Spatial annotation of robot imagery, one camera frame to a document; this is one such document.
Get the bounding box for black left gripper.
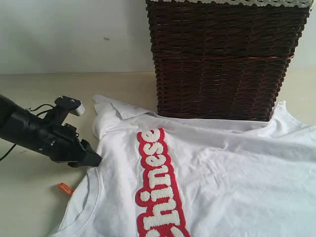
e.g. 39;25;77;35
45;108;102;168

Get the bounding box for white t-shirt red lettering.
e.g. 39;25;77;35
55;95;316;237

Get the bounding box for dark brown wicker basket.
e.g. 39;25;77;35
146;0;312;121

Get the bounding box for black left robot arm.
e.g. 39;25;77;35
0;96;102;168

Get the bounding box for small orange tag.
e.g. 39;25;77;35
57;183;74;196

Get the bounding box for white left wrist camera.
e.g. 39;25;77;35
54;96;85;117

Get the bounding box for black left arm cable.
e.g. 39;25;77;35
0;103;56;162

